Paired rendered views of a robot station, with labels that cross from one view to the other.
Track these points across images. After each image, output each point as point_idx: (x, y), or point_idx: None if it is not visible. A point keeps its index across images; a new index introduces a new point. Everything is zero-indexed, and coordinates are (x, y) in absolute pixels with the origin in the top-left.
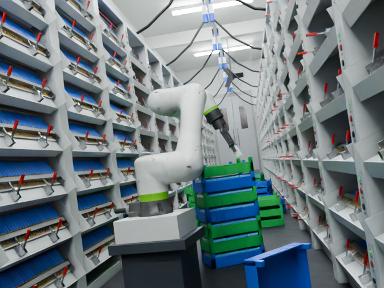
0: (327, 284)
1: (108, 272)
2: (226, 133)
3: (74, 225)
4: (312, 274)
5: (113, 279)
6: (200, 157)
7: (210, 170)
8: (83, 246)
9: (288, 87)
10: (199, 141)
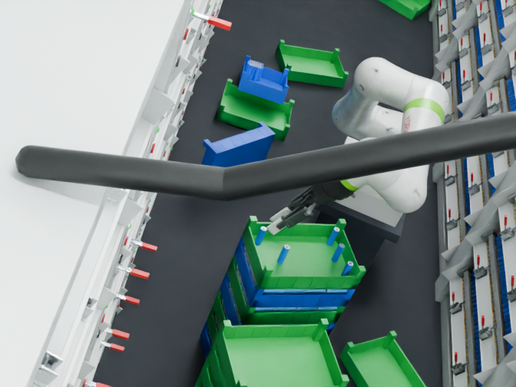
0: (168, 198)
1: (447, 377)
2: (306, 196)
3: (474, 216)
4: (167, 234)
5: (435, 378)
6: (338, 100)
7: (322, 228)
8: (475, 289)
9: (174, 131)
10: (344, 96)
